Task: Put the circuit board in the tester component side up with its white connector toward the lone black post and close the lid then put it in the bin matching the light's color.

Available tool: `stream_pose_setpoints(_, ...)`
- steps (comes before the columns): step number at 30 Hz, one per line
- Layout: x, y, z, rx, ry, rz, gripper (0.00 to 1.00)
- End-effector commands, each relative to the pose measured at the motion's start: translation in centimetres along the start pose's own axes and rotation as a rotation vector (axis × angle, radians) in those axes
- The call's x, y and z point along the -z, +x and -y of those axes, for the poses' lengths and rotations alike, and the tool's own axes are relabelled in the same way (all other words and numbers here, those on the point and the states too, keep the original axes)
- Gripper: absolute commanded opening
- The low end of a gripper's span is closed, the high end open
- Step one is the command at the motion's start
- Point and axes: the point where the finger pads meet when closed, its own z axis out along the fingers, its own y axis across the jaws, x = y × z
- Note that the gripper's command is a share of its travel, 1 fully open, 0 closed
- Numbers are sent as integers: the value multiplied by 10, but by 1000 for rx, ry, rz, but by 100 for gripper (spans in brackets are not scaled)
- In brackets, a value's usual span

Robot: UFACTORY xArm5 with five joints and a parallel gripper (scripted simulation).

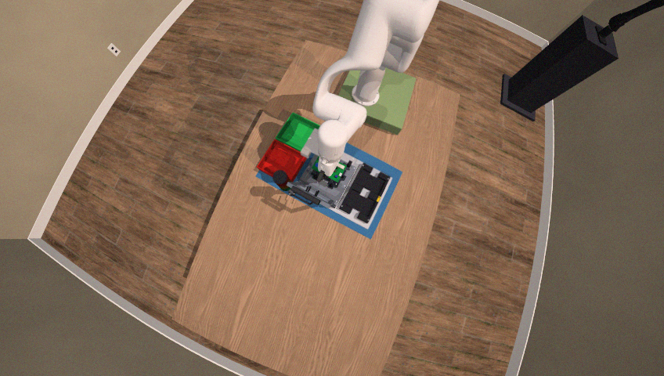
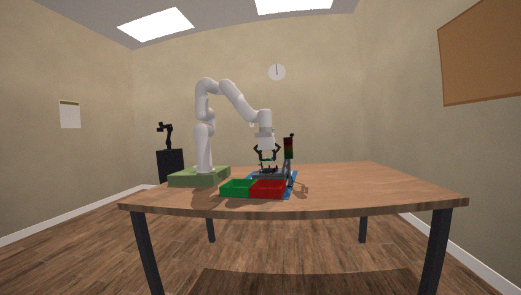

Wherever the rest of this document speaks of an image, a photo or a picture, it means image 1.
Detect red bin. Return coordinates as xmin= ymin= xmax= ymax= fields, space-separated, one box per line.
xmin=257 ymin=139 xmax=307 ymax=182

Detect green open bin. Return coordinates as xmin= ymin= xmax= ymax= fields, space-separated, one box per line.
xmin=276 ymin=113 xmax=320 ymax=152

